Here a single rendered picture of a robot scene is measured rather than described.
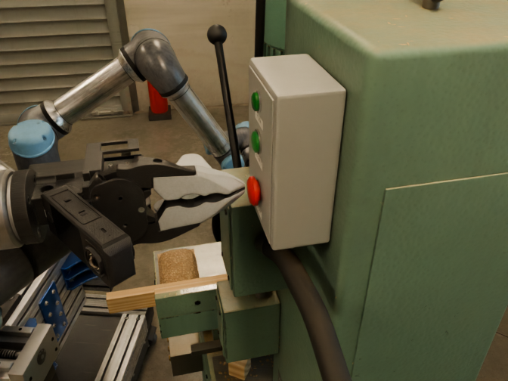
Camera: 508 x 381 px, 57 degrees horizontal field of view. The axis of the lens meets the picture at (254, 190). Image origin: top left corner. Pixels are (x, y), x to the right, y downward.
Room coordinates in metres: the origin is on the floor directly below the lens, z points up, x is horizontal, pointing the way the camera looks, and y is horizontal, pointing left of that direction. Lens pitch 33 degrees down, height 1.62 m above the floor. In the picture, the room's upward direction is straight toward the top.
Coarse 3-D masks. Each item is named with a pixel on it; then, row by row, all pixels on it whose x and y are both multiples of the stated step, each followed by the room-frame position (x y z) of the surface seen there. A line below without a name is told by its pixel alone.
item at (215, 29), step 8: (216, 24) 0.83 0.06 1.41; (208, 32) 0.82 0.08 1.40; (216, 32) 0.82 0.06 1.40; (224, 32) 0.82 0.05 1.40; (216, 40) 0.81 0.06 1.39; (224, 40) 0.82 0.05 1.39; (216, 48) 0.81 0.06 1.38; (216, 56) 0.80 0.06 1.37; (224, 56) 0.80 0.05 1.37; (224, 64) 0.79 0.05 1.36; (224, 72) 0.78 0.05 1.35; (224, 80) 0.77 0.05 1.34; (224, 88) 0.76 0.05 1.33; (224, 96) 0.75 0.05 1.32; (224, 104) 0.74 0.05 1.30; (232, 112) 0.73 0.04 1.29; (232, 120) 0.72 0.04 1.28; (232, 128) 0.71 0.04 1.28; (232, 136) 0.70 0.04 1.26; (232, 144) 0.69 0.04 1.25; (232, 152) 0.68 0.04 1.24; (232, 160) 0.68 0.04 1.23; (256, 296) 0.51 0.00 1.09
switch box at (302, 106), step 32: (256, 64) 0.42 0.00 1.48; (288, 64) 0.42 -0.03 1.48; (288, 96) 0.35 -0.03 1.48; (320, 96) 0.35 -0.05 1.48; (256, 128) 0.40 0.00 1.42; (288, 128) 0.35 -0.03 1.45; (320, 128) 0.35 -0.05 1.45; (256, 160) 0.40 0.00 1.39; (288, 160) 0.35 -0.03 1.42; (320, 160) 0.35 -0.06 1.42; (288, 192) 0.35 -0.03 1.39; (320, 192) 0.36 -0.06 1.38; (288, 224) 0.35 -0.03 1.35; (320, 224) 0.36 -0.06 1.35
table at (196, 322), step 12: (156, 252) 0.83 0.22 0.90; (204, 252) 0.83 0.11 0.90; (216, 252) 0.83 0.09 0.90; (156, 264) 0.79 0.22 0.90; (204, 264) 0.79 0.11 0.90; (216, 264) 0.79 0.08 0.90; (156, 276) 0.75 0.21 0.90; (204, 276) 0.75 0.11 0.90; (204, 312) 0.65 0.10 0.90; (216, 312) 0.66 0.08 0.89; (168, 324) 0.64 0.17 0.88; (180, 324) 0.64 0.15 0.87; (192, 324) 0.65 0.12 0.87; (204, 324) 0.65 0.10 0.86; (216, 324) 0.66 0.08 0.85; (168, 336) 0.63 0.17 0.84
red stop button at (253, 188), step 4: (252, 176) 0.40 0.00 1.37; (248, 180) 0.40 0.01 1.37; (252, 180) 0.39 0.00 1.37; (256, 180) 0.40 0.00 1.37; (248, 184) 0.39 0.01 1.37; (252, 184) 0.38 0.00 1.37; (256, 184) 0.38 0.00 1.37; (248, 188) 0.39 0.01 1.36; (252, 188) 0.38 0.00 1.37; (256, 188) 0.38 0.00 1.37; (248, 192) 0.39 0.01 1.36; (252, 192) 0.38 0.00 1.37; (256, 192) 0.38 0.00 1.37; (260, 192) 0.38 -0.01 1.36; (248, 196) 0.39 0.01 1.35; (252, 196) 0.38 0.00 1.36; (256, 196) 0.38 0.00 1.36; (260, 196) 0.38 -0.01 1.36; (252, 200) 0.38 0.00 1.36; (256, 200) 0.38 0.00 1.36; (252, 204) 0.38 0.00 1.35; (256, 204) 0.38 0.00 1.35
